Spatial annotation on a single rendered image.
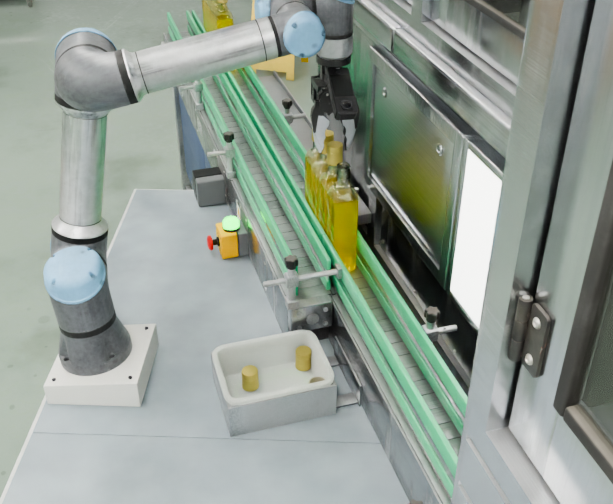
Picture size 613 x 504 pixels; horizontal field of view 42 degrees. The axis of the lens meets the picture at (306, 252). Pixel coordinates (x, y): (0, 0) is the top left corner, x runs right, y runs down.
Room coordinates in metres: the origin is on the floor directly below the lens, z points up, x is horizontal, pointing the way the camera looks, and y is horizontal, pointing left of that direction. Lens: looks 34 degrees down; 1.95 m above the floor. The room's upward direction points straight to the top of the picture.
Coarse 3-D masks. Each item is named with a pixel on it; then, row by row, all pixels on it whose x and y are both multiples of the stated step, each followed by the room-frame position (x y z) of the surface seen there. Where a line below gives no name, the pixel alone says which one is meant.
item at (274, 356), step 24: (288, 336) 1.30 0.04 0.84; (312, 336) 1.29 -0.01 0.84; (216, 360) 1.22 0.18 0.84; (240, 360) 1.26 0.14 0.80; (264, 360) 1.28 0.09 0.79; (288, 360) 1.29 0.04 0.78; (312, 360) 1.27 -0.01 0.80; (240, 384) 1.22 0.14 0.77; (264, 384) 1.22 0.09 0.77; (288, 384) 1.22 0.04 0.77; (312, 384) 1.15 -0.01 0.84
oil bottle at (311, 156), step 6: (312, 150) 1.66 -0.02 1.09; (306, 156) 1.66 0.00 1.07; (312, 156) 1.64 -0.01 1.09; (318, 156) 1.64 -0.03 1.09; (306, 162) 1.66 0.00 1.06; (312, 162) 1.63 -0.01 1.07; (306, 168) 1.66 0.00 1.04; (306, 174) 1.66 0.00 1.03; (306, 180) 1.66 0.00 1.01; (306, 186) 1.66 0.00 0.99; (306, 192) 1.66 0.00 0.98; (306, 198) 1.66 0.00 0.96
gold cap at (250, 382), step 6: (246, 366) 1.23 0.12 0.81; (252, 366) 1.23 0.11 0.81; (246, 372) 1.21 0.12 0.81; (252, 372) 1.21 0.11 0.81; (246, 378) 1.20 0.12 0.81; (252, 378) 1.20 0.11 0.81; (246, 384) 1.20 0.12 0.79; (252, 384) 1.20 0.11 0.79; (258, 384) 1.22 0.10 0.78; (246, 390) 1.20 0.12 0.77; (252, 390) 1.20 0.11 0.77
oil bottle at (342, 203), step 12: (336, 192) 1.47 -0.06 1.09; (348, 192) 1.47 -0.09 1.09; (336, 204) 1.46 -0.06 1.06; (348, 204) 1.47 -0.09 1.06; (336, 216) 1.46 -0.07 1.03; (348, 216) 1.47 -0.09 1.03; (336, 228) 1.46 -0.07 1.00; (348, 228) 1.47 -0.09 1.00; (336, 240) 1.46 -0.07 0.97; (348, 240) 1.47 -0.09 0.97; (348, 252) 1.47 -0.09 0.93; (348, 264) 1.47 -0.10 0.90
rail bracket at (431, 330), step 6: (426, 312) 1.17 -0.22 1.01; (432, 312) 1.16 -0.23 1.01; (438, 312) 1.17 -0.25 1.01; (426, 318) 1.16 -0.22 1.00; (432, 318) 1.16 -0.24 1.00; (438, 318) 1.17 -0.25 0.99; (426, 324) 1.17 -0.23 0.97; (432, 324) 1.16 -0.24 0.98; (426, 330) 1.16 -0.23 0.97; (432, 330) 1.16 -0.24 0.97; (438, 330) 1.16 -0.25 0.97; (444, 330) 1.17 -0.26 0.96; (450, 330) 1.18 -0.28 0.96; (456, 330) 1.18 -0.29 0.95; (432, 336) 1.16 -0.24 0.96; (432, 342) 1.17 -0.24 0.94
